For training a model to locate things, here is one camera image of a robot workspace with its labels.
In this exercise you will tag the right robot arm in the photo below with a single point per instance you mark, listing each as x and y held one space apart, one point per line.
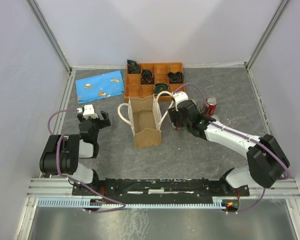
266 161

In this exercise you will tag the aluminium frame post left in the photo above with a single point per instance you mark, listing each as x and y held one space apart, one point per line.
35 8

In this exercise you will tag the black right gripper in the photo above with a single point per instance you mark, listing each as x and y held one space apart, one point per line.
173 114

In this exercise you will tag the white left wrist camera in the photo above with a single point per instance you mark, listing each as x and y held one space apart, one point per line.
89 112

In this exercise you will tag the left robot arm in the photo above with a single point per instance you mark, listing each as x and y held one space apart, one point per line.
61 154

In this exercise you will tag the dark rolled fabric bottom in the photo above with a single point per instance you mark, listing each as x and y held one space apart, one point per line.
160 87

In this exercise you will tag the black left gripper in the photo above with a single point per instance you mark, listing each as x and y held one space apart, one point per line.
103 123

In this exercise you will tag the wooden compartment tray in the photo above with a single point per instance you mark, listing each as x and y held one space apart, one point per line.
134 88

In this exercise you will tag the dark rolled fabric top left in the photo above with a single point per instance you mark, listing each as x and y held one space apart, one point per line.
133 67

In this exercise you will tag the aluminium frame post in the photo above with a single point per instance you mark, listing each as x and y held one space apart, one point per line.
35 8
279 12

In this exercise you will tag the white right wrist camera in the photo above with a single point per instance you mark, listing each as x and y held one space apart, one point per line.
179 97

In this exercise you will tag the aluminium frame rail front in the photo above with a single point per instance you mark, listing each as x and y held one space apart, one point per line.
61 188

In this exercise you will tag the dark rolled fabric right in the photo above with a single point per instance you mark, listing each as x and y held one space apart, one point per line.
176 77

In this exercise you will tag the aluminium frame post right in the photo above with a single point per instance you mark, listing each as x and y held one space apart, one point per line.
279 12

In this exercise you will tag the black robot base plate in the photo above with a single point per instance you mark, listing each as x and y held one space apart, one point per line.
166 191

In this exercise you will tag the blue space print cloth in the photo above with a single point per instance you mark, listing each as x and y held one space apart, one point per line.
99 87

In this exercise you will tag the red coke can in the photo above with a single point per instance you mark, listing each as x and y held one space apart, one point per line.
211 105

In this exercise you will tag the dark rolled fabric middle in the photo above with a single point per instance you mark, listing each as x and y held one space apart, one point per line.
147 77

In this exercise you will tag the dark rolled fabric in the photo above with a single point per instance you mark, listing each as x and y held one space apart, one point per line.
133 67
147 77
160 87
176 77

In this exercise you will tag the purple soda can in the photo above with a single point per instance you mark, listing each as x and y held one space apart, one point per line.
217 118

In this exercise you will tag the burlap canvas tote bag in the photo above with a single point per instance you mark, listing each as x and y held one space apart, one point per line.
145 119

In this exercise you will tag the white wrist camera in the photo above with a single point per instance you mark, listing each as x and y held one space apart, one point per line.
179 97
89 112

